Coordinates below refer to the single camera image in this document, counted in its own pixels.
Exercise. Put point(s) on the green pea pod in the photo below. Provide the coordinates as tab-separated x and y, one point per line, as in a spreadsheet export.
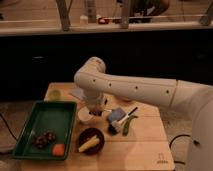
127	125

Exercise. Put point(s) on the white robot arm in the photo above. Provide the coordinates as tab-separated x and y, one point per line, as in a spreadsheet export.
183	97

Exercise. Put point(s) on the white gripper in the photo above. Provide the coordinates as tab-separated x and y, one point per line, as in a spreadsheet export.
96	105

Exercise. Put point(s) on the dark grape bunch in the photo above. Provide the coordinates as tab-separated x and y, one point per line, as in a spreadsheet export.
44	139

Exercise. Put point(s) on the black white brush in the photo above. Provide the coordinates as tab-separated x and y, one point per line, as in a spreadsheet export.
115	125

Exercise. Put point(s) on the white paper cup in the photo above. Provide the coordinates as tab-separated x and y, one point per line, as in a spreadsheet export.
84	115

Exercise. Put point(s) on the green plastic tray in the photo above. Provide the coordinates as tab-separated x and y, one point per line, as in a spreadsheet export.
46	116

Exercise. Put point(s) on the red object on shelf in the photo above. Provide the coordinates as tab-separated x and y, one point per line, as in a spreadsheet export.
103	21

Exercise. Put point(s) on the orange carrot piece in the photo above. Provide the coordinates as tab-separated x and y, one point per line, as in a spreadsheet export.
58	150

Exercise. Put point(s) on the dark brown bowl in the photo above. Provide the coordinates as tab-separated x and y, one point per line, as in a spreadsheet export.
86	135

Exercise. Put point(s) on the blue sponge block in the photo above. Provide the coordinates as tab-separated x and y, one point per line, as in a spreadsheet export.
116	114

